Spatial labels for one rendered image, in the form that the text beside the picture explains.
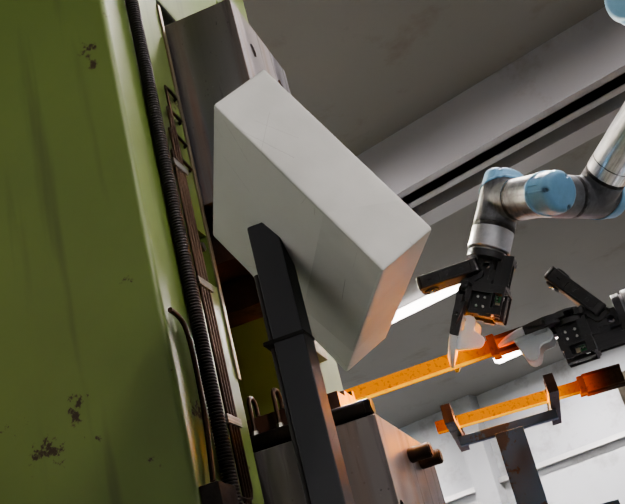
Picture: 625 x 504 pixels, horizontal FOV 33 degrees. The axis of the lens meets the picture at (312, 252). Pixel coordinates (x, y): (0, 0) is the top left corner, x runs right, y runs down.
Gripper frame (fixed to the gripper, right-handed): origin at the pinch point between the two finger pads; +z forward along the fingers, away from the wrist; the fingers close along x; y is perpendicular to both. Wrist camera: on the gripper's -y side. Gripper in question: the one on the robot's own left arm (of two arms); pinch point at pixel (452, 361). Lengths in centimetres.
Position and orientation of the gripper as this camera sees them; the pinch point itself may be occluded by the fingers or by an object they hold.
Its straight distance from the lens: 183.6
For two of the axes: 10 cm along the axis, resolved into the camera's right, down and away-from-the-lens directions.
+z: -2.4, 9.4, -2.4
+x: 3.3, 3.1, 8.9
